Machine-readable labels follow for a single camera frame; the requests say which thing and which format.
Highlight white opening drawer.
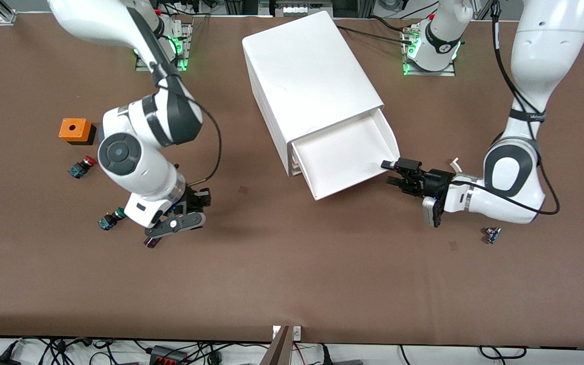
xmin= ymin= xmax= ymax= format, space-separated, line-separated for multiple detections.
xmin=291 ymin=109 xmax=402 ymax=201

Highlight green push button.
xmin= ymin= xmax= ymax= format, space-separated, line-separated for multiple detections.
xmin=98 ymin=207 xmax=126 ymax=231

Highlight red push button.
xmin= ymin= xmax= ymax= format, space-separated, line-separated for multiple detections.
xmin=67 ymin=156 xmax=98 ymax=179

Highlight orange button box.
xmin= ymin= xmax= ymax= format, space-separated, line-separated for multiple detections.
xmin=58 ymin=118 xmax=97 ymax=146

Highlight white drawer cabinet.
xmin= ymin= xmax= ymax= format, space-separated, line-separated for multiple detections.
xmin=242 ymin=10 xmax=385 ymax=177

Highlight black orange connector box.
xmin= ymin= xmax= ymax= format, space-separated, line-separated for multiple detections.
xmin=149 ymin=345 xmax=190 ymax=365

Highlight grey metal fixture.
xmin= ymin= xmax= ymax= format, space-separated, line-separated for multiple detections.
xmin=271 ymin=0 xmax=334 ymax=17

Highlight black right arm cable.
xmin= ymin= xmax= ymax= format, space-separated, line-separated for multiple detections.
xmin=188 ymin=96 xmax=223 ymax=186

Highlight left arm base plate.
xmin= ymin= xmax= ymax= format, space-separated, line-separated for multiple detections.
xmin=402 ymin=24 xmax=456 ymax=77

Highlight black base cable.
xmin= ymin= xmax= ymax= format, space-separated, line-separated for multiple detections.
xmin=337 ymin=24 xmax=417 ymax=47

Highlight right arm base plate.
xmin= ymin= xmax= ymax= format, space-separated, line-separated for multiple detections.
xmin=135 ymin=21 xmax=192 ymax=72

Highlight small white bracket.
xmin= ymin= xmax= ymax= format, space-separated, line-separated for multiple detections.
xmin=272 ymin=325 xmax=303 ymax=340

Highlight tan wooden post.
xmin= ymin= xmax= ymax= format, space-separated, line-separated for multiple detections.
xmin=261 ymin=325 xmax=294 ymax=365

